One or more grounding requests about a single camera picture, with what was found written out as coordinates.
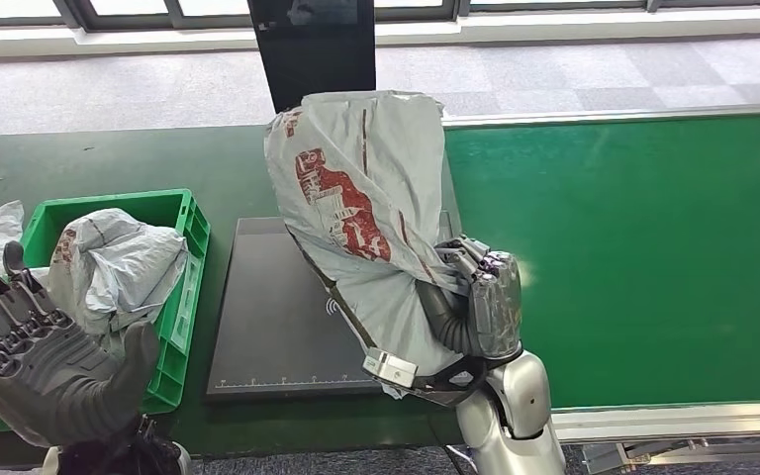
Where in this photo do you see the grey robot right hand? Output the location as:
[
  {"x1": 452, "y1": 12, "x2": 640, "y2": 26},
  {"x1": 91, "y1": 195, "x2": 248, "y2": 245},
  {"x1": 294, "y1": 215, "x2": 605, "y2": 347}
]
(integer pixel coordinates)
[{"x1": 416, "y1": 236, "x2": 525, "y2": 360}]

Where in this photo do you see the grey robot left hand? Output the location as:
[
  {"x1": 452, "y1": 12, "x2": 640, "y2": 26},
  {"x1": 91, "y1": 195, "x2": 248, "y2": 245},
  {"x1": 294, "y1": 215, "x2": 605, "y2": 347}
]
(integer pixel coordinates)
[{"x1": 0, "y1": 231, "x2": 161, "y2": 448}]

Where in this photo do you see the grey parcel bag red print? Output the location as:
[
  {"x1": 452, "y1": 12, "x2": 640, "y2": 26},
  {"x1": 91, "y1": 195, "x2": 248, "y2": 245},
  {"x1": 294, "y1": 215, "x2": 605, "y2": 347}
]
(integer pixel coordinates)
[
  {"x1": 263, "y1": 90, "x2": 480, "y2": 401},
  {"x1": 47, "y1": 208, "x2": 190, "y2": 338}
]

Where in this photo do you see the green conveyor belt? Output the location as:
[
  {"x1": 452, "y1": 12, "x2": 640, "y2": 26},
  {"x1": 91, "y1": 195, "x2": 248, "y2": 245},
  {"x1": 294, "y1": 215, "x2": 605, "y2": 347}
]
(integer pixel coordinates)
[{"x1": 443, "y1": 114, "x2": 760, "y2": 411}]

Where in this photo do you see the black inbound scanning machine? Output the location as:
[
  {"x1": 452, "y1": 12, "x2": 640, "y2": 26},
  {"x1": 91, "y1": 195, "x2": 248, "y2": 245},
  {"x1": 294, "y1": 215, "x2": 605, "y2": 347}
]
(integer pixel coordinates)
[{"x1": 206, "y1": 0, "x2": 463, "y2": 403}]

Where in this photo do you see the green plastic crate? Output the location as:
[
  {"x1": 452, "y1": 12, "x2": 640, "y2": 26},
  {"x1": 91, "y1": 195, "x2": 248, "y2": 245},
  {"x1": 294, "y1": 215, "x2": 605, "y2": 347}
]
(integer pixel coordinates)
[{"x1": 0, "y1": 188, "x2": 212, "y2": 432}]

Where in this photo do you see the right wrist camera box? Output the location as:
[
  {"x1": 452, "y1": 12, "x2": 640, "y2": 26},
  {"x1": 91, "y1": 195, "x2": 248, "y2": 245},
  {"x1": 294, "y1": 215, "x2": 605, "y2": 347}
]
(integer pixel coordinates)
[{"x1": 361, "y1": 347, "x2": 490, "y2": 403}]

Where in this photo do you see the aluminium conveyor side rail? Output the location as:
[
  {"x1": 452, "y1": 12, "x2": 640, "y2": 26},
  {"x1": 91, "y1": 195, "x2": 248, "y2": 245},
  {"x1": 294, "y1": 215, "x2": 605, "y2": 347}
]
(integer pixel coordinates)
[
  {"x1": 440, "y1": 103, "x2": 760, "y2": 129},
  {"x1": 550, "y1": 403, "x2": 760, "y2": 445}
]

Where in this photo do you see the metal conveyor support bracket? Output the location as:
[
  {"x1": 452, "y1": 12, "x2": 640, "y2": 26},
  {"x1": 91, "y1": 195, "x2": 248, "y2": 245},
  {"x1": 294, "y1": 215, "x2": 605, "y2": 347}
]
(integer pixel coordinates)
[{"x1": 579, "y1": 438, "x2": 760, "y2": 475}]

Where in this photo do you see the dark window frame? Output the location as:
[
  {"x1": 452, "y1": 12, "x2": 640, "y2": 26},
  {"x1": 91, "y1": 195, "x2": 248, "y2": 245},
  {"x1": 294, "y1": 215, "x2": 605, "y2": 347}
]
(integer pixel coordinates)
[{"x1": 0, "y1": 0, "x2": 760, "y2": 34}]

